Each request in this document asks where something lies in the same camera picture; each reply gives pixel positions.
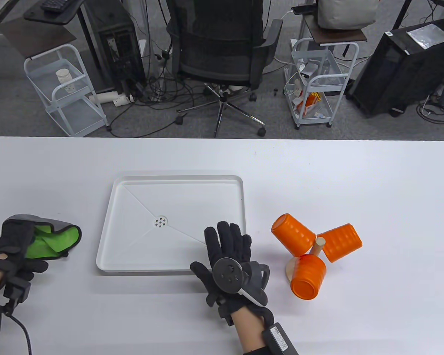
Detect person's right hand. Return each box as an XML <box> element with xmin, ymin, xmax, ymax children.
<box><xmin>190</xmin><ymin>221</ymin><xmax>275</xmax><ymax>326</ymax></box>

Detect person's left hand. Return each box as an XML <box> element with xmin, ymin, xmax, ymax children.
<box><xmin>0</xmin><ymin>219</ymin><xmax>49</xmax><ymax>296</ymax></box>

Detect green grey hand towel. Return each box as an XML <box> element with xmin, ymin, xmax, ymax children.
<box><xmin>4</xmin><ymin>214</ymin><xmax>83</xmax><ymax>259</ymax></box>

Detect orange cup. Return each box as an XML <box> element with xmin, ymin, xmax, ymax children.
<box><xmin>290</xmin><ymin>254</ymin><xmax>327</xmax><ymax>301</ymax></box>
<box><xmin>316</xmin><ymin>223</ymin><xmax>363</xmax><ymax>263</ymax></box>
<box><xmin>271</xmin><ymin>213</ymin><xmax>316</xmax><ymax>257</ymax></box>

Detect person's right forearm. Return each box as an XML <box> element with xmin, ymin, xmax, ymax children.
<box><xmin>231</xmin><ymin>306</ymin><xmax>271</xmax><ymax>355</ymax></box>

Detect wooden cup rack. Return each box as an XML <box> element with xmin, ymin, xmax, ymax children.
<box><xmin>286</xmin><ymin>238</ymin><xmax>326</xmax><ymax>286</ymax></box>

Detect grey white right controller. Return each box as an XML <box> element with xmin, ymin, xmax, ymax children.
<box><xmin>212</xmin><ymin>258</ymin><xmax>270</xmax><ymax>307</ymax></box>

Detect white plastic tray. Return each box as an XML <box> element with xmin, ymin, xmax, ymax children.
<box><xmin>96</xmin><ymin>175</ymin><xmax>248</xmax><ymax>276</ymax></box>

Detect black right wrist tracker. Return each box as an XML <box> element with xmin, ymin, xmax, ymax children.
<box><xmin>262</xmin><ymin>322</ymin><xmax>298</xmax><ymax>355</ymax></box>

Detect white metal cart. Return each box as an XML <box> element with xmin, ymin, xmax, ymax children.
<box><xmin>24</xmin><ymin>44</ymin><xmax>110</xmax><ymax>137</ymax></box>
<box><xmin>291</xmin><ymin>38</ymin><xmax>359</xmax><ymax>129</ymax></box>

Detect orange snack packet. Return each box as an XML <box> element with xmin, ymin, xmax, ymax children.
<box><xmin>297</xmin><ymin>92</ymin><xmax>320</xmax><ymax>115</ymax></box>

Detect white plastic pipe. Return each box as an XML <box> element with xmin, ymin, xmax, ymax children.
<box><xmin>88</xmin><ymin>92</ymin><xmax>135</xmax><ymax>108</ymax></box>

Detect white plastic bottle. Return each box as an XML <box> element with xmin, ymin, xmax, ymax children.
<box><xmin>56</xmin><ymin>69</ymin><xmax>76</xmax><ymax>93</ymax></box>

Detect black office chair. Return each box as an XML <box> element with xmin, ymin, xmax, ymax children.
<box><xmin>166</xmin><ymin>0</ymin><xmax>284</xmax><ymax>138</ymax></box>

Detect white power adapter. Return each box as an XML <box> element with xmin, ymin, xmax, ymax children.
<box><xmin>298</xmin><ymin>61</ymin><xmax>319</xmax><ymax>79</ymax></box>

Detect brown wooden board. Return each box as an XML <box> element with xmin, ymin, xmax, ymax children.
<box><xmin>0</xmin><ymin>18</ymin><xmax>77</xmax><ymax>59</ymax></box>
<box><xmin>304</xmin><ymin>15</ymin><xmax>367</xmax><ymax>45</ymax></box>

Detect black computer tower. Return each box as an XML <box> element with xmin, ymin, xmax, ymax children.
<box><xmin>78</xmin><ymin>0</ymin><xmax>147</xmax><ymax>97</ymax></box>
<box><xmin>346</xmin><ymin>18</ymin><xmax>444</xmax><ymax>118</ymax></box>

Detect black desk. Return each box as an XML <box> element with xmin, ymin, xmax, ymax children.
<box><xmin>23</xmin><ymin>0</ymin><xmax>87</xmax><ymax>26</ymax></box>

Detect black keyboard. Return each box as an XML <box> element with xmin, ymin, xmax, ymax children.
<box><xmin>41</xmin><ymin>0</ymin><xmax>71</xmax><ymax>13</ymax></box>

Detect black power bank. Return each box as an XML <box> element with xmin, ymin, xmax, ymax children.
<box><xmin>292</xmin><ymin>4</ymin><xmax>319</xmax><ymax>16</ymax></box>

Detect beige fabric bag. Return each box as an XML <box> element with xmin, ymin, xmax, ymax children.
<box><xmin>317</xmin><ymin>0</ymin><xmax>378</xmax><ymax>30</ymax></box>

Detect silver foil bag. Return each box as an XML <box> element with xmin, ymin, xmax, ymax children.
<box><xmin>406</xmin><ymin>24</ymin><xmax>444</xmax><ymax>50</ymax></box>

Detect tangle of black cables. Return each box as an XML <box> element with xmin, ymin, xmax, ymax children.
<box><xmin>107</xmin><ymin>37</ymin><xmax>211</xmax><ymax>138</ymax></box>

